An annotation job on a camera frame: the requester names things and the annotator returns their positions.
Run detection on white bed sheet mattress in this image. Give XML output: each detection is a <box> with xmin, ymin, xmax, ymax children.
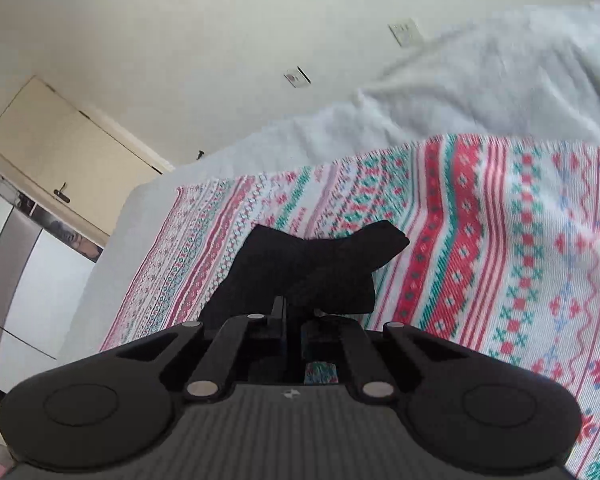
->
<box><xmin>57</xmin><ymin>3</ymin><xmax>600</xmax><ymax>364</ymax></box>

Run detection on cream bedroom door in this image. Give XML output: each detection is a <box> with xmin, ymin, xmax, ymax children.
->
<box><xmin>0</xmin><ymin>77</ymin><xmax>169</xmax><ymax>245</ymax></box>

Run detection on white wall socket near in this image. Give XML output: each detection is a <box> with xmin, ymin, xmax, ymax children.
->
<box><xmin>388</xmin><ymin>18</ymin><xmax>424</xmax><ymax>49</ymax></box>

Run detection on red green patterned blanket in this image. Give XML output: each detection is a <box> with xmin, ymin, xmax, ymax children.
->
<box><xmin>102</xmin><ymin>134</ymin><xmax>600</xmax><ymax>479</ymax></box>

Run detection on black pants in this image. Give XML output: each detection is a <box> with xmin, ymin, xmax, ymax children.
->
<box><xmin>199</xmin><ymin>220</ymin><xmax>410</xmax><ymax>330</ymax></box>

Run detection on white wall socket far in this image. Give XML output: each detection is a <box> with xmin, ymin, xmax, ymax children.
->
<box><xmin>284</xmin><ymin>66</ymin><xmax>312</xmax><ymax>89</ymax></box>

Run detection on white wall socket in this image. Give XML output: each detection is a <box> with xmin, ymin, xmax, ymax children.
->
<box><xmin>388</xmin><ymin>18</ymin><xmax>424</xmax><ymax>49</ymax></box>
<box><xmin>284</xmin><ymin>66</ymin><xmax>312</xmax><ymax>89</ymax></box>

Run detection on dark metal door handle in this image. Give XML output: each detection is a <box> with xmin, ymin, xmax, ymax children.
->
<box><xmin>53</xmin><ymin>182</ymin><xmax>71</xmax><ymax>204</ymax></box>

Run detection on white grey wardrobe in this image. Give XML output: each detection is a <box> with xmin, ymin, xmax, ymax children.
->
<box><xmin>0</xmin><ymin>175</ymin><xmax>102</xmax><ymax>391</ymax></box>

